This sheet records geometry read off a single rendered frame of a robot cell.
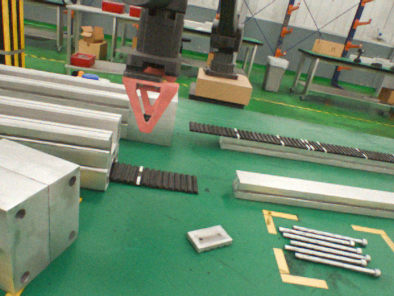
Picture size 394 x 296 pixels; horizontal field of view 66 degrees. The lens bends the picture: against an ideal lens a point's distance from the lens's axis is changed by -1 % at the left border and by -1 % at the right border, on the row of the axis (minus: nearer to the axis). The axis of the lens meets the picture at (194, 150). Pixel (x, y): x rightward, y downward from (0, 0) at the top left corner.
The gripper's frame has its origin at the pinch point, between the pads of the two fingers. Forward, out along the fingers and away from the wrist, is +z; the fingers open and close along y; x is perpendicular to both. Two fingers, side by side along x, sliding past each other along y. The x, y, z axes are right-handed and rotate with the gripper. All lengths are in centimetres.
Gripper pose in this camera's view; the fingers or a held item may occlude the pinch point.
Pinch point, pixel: (148, 117)
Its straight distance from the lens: 45.0
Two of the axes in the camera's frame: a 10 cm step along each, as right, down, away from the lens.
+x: 9.8, 1.5, 1.2
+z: -1.9, 9.0, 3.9
